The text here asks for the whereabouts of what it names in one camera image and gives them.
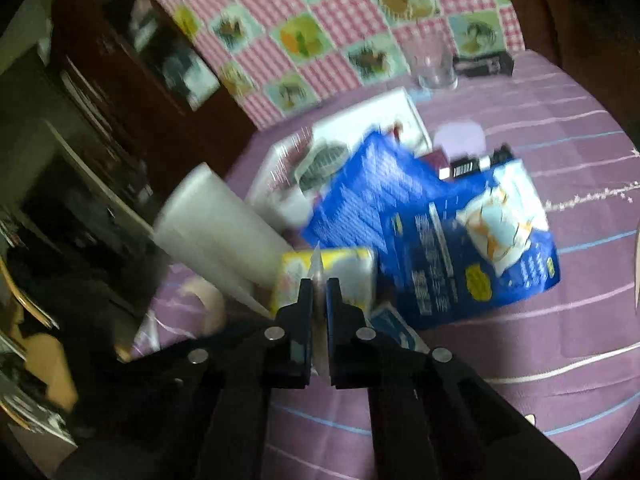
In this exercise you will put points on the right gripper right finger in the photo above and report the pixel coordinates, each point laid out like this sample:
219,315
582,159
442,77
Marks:
348,368

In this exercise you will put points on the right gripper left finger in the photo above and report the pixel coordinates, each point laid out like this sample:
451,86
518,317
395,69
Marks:
293,368

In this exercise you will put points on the white paper towel roll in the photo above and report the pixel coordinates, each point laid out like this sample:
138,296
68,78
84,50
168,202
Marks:
207,227

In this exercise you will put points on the blue foil package back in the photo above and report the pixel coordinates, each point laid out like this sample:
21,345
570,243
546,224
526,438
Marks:
380,174

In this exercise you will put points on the blue eye mask package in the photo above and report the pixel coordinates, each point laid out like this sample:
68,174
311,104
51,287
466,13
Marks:
482,246

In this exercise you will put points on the purple white tube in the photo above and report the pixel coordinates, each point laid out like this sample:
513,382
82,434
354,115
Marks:
461,167

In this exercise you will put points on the pink glitter sponge cloth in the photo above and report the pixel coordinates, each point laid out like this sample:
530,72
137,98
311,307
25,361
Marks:
290,153

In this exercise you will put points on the green plaid cat pouch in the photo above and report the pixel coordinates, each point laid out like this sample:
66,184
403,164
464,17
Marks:
320,165

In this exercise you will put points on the person's right hand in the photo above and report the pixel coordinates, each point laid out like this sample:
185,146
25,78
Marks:
45,358

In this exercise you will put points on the white shallow box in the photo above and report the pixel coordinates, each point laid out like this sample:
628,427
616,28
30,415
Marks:
393,113

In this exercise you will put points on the dark wooden cabinet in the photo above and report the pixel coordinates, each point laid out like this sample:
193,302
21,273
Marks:
129,62

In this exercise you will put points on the pink checkered picture cloth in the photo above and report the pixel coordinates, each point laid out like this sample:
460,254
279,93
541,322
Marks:
278,57

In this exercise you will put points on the clear drinking glass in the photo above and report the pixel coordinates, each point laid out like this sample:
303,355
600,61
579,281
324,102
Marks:
430,62

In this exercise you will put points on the black plastic clip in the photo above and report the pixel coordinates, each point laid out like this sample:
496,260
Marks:
491,64

